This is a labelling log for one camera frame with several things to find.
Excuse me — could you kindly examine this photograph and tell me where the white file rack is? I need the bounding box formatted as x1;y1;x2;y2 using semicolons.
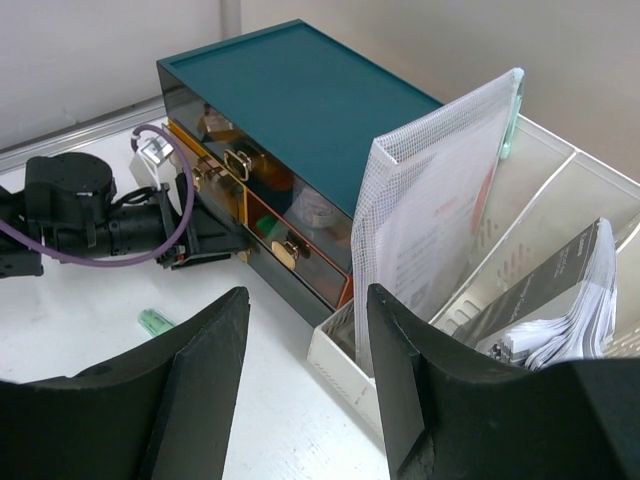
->
305;112;640;441

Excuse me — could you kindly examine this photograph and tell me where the dark drawer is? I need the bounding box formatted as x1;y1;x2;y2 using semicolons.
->
240;226;336;327

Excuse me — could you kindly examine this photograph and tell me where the grey booklet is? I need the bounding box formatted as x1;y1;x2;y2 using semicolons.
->
453;218;618;370

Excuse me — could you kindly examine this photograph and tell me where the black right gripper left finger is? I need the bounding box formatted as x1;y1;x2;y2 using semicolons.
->
1;287;250;479

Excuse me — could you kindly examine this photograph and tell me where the clear paper clip jar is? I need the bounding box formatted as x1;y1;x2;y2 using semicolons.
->
292;192;338;229

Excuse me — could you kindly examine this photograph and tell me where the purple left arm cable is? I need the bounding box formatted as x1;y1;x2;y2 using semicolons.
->
0;124;196;269

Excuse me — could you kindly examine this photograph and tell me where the clear zip folder red paper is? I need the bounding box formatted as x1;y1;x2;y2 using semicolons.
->
351;67;525;374

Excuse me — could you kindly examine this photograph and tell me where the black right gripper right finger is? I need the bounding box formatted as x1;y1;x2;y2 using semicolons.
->
367;284;639;479

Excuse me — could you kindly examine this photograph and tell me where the green cap black highlighter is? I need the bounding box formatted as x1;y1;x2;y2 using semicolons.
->
255;214;278;237

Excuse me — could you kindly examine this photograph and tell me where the aluminium frame rail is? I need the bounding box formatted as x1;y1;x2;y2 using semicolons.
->
1;96;165;174

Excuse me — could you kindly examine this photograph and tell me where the teal drawer organizer cabinet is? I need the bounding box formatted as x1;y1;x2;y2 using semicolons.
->
155;18;446;329

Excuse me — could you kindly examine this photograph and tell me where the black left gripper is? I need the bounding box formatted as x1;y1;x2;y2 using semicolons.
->
1;154;249;270

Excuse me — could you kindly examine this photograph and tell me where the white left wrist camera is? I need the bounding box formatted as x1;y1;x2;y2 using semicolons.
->
129;135;174;190

